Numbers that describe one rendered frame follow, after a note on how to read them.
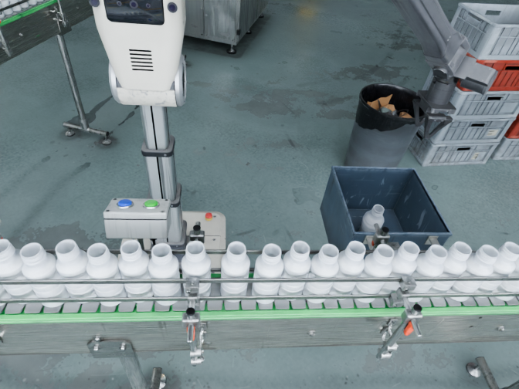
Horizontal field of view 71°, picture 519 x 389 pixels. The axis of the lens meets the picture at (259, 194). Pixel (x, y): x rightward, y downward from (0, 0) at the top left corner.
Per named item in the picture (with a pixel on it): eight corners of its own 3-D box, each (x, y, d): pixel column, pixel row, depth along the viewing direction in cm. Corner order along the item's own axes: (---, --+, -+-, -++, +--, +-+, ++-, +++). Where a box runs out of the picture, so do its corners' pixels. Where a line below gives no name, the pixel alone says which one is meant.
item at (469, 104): (446, 120, 262) (461, 92, 246) (418, 92, 290) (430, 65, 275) (517, 118, 274) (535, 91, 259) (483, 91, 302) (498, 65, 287)
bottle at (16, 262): (10, 289, 79) (-23, 242, 68) (40, 276, 82) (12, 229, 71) (17, 310, 76) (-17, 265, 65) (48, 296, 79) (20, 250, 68)
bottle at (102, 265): (123, 279, 84) (110, 234, 72) (130, 301, 80) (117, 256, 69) (96, 289, 81) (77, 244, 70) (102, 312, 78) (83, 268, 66)
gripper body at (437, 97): (437, 97, 100) (449, 71, 95) (454, 116, 92) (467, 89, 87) (414, 96, 99) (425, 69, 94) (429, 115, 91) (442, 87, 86)
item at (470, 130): (432, 144, 278) (446, 120, 262) (408, 116, 306) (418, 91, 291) (501, 142, 289) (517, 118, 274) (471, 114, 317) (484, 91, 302)
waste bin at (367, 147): (344, 194, 261) (371, 116, 217) (330, 155, 293) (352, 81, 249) (404, 194, 266) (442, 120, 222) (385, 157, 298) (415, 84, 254)
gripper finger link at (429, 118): (431, 129, 103) (445, 99, 96) (442, 143, 97) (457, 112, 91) (408, 128, 102) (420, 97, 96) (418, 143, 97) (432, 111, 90)
